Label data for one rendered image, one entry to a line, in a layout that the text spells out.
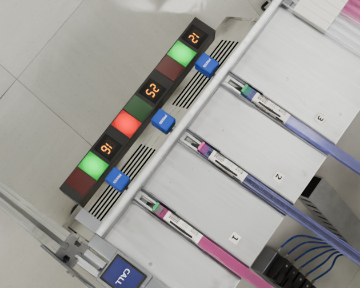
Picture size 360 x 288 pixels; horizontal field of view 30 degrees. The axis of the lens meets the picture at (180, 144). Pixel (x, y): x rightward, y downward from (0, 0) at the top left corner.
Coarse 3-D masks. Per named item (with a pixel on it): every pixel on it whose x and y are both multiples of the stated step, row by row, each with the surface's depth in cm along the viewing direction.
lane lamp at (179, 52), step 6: (180, 42) 106; (174, 48) 105; (180, 48) 105; (186, 48) 105; (168, 54) 105; (174, 54) 105; (180, 54) 105; (186, 54) 105; (192, 54) 105; (180, 60) 105; (186, 60) 105
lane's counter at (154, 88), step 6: (150, 78) 104; (150, 84) 104; (156, 84) 104; (144, 90) 104; (150, 90) 104; (156, 90) 103; (162, 90) 104; (144, 96) 103; (150, 96) 103; (156, 96) 103
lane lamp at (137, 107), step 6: (132, 102) 103; (138, 102) 103; (144, 102) 103; (126, 108) 103; (132, 108) 103; (138, 108) 103; (144, 108) 103; (150, 108) 103; (132, 114) 103; (138, 114) 103; (144, 114) 103
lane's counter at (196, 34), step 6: (192, 24) 106; (192, 30) 106; (198, 30) 106; (186, 36) 106; (192, 36) 106; (198, 36) 106; (204, 36) 106; (192, 42) 106; (198, 42) 106; (198, 48) 105
